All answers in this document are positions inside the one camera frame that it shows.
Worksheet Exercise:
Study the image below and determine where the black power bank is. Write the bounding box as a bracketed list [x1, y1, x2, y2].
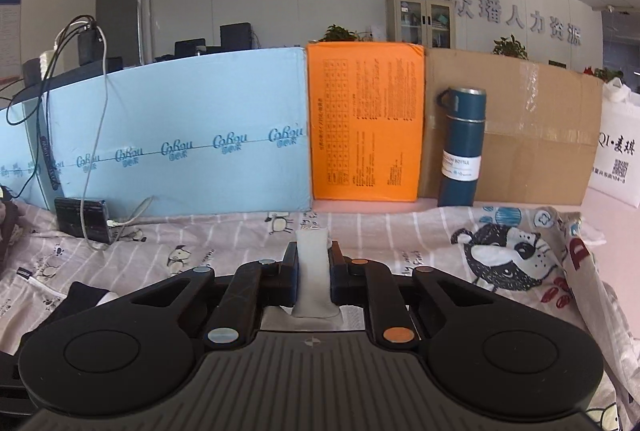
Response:
[54, 197, 112, 244]

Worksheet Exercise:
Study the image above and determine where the brown cardboard box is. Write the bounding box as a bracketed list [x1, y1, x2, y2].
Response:
[417, 48, 606, 206]

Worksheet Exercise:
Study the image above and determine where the silver wall lettering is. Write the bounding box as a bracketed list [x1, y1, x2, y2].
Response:
[452, 0, 584, 48]

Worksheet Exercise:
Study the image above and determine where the cartoon animal printed cloth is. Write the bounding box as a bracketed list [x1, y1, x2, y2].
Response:
[449, 205, 640, 431]

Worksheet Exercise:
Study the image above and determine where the black computer monitor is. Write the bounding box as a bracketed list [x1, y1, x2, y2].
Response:
[220, 22, 252, 52]
[174, 38, 207, 58]

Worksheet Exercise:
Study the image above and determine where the teal vacuum bottle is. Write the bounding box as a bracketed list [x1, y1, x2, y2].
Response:
[436, 87, 487, 208]

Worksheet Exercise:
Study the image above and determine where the dark cloth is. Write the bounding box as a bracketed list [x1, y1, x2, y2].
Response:
[0, 198, 24, 263]

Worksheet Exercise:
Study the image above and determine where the small black box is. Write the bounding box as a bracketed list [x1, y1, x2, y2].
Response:
[22, 58, 52, 85]

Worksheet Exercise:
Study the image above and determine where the grey striped cartoon bedsheet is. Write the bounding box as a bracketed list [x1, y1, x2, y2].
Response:
[0, 201, 640, 431]

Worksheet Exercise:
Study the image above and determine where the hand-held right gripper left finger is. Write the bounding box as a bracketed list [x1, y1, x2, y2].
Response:
[112, 242, 301, 351]

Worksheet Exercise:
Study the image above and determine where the black power adapter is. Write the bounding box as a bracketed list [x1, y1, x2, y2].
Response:
[77, 30, 107, 66]

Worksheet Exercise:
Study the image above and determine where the orange printed box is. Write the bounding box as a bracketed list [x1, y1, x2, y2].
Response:
[306, 42, 426, 202]

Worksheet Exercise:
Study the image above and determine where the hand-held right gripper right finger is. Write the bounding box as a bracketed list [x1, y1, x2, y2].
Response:
[330, 242, 516, 351]

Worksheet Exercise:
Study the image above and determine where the white sweatshirt with black cuffs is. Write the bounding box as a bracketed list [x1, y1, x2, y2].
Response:
[47, 228, 368, 334]

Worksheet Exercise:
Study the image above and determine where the green potted plant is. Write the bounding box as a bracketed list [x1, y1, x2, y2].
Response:
[320, 25, 367, 44]
[492, 35, 529, 60]
[582, 67, 624, 84]

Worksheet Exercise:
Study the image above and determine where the black braided cable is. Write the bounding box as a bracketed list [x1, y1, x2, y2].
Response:
[39, 131, 64, 199]

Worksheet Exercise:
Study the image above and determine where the white printed bag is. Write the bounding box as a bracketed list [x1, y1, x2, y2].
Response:
[587, 78, 640, 210]

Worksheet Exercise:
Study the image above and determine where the dark grey door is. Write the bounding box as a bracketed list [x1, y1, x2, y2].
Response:
[96, 0, 139, 68]

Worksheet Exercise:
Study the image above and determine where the long white cable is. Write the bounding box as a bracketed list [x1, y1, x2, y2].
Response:
[52, 25, 112, 253]

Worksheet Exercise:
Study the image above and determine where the beige glass-door cabinet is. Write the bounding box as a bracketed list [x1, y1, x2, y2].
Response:
[386, 0, 457, 50]

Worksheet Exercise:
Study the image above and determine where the short white cable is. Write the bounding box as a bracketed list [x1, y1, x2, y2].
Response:
[107, 196, 156, 232]

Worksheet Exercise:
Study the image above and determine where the light blue printed board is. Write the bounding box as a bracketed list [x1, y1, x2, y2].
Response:
[0, 46, 313, 222]

